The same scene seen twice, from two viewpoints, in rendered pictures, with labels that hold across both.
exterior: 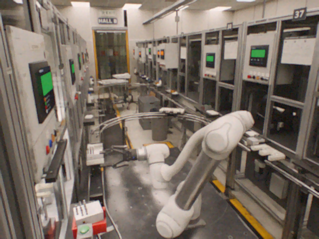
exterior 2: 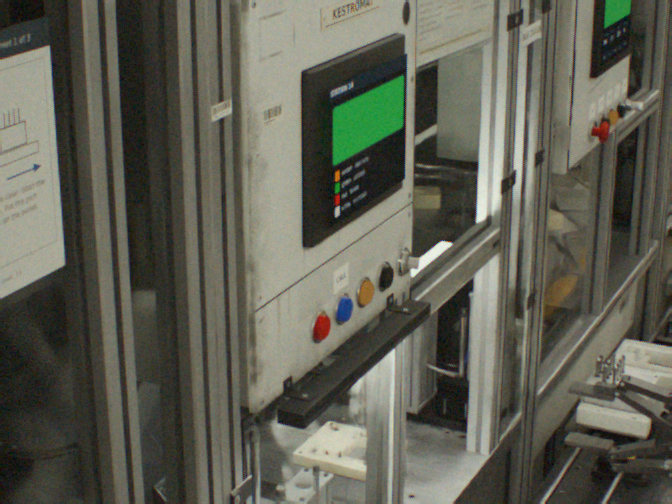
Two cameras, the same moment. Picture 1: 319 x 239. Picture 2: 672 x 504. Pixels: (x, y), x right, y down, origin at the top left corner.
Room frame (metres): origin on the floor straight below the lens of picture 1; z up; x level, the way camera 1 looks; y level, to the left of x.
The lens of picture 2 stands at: (-0.26, -0.53, 2.03)
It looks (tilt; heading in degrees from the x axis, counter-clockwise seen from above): 20 degrees down; 41
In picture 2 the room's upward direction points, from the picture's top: straight up
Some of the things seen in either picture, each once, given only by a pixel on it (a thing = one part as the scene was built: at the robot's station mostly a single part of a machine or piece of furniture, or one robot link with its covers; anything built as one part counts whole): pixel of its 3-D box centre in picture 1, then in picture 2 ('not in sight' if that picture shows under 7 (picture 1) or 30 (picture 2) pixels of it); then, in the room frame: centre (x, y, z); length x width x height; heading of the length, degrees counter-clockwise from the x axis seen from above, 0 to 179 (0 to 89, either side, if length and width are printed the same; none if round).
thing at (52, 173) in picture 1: (57, 155); (357, 350); (0.84, 0.40, 1.37); 0.36 x 0.04 x 0.04; 15
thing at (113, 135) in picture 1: (110, 118); not in sight; (5.88, 1.26, 0.01); 5.85 x 0.59 x 0.01; 15
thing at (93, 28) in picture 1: (112, 61); not in sight; (9.49, 1.77, 1.31); 1.36 x 0.10 x 2.62; 105
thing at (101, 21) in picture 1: (107, 21); not in sight; (9.42, 1.82, 2.81); 0.75 x 0.04 x 0.25; 105
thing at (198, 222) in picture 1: (187, 213); not in sight; (1.29, -0.19, 0.71); 0.22 x 0.18 x 0.06; 15
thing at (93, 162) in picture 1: (95, 155); (634, 395); (1.91, 0.57, 0.84); 0.36 x 0.14 x 0.10; 15
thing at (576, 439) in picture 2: (106, 164); (588, 442); (1.29, 0.32, 1.08); 0.07 x 0.03 x 0.01; 105
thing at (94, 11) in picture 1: (107, 17); not in sight; (9.47, 1.84, 2.96); 1.23 x 0.08 x 0.68; 105
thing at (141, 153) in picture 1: (140, 153); not in sight; (1.34, 0.11, 1.12); 0.09 x 0.06 x 0.09; 15
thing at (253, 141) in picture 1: (255, 139); not in sight; (2.05, -0.94, 0.92); 0.13 x 0.10 x 0.09; 105
